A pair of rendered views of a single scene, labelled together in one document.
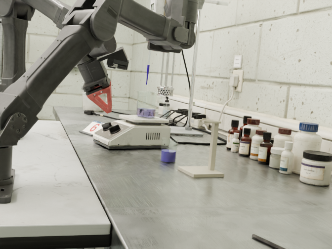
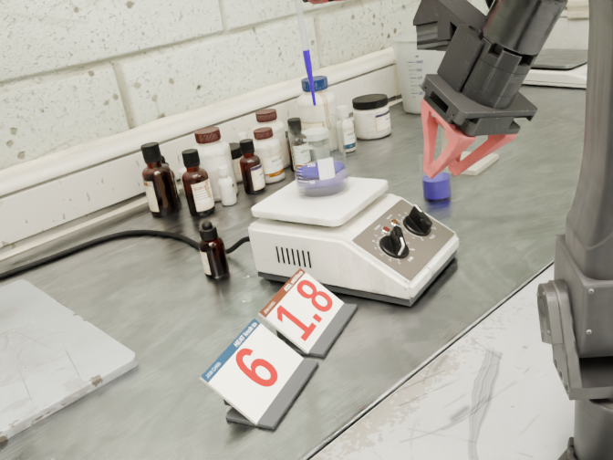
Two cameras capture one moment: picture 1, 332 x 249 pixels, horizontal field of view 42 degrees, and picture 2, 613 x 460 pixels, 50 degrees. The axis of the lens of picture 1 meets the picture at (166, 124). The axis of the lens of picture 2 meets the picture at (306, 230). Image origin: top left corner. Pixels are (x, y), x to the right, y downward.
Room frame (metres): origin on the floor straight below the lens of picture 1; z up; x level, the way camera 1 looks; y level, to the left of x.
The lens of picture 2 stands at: (1.62, 0.70, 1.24)
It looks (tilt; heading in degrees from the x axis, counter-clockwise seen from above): 23 degrees down; 248
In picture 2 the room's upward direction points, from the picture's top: 9 degrees counter-clockwise
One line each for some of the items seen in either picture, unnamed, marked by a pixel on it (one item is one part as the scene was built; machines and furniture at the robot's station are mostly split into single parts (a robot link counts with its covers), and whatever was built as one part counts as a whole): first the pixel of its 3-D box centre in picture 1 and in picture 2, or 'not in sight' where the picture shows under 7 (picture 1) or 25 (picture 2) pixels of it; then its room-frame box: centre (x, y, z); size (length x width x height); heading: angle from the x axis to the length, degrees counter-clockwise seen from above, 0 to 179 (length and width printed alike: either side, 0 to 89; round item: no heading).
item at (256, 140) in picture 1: (259, 145); (266, 154); (1.26, -0.28, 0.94); 0.05 x 0.05 x 0.09
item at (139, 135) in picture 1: (135, 132); (345, 235); (1.32, 0.09, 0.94); 0.22 x 0.13 x 0.08; 120
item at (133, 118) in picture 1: (143, 118); (320, 197); (1.33, 0.07, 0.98); 0.12 x 0.12 x 0.01; 30
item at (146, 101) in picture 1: (147, 104); (316, 159); (1.32, 0.06, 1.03); 0.07 x 0.06 x 0.08; 119
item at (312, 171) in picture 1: (316, 167); (371, 116); (1.01, -0.36, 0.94); 0.07 x 0.07 x 0.07
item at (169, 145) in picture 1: (168, 150); (435, 175); (1.11, -0.01, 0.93); 0.04 x 0.04 x 0.06
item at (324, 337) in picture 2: not in sight; (309, 309); (1.41, 0.18, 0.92); 0.09 x 0.06 x 0.04; 39
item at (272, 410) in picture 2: (93, 127); (262, 370); (1.49, 0.25, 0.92); 0.09 x 0.06 x 0.04; 39
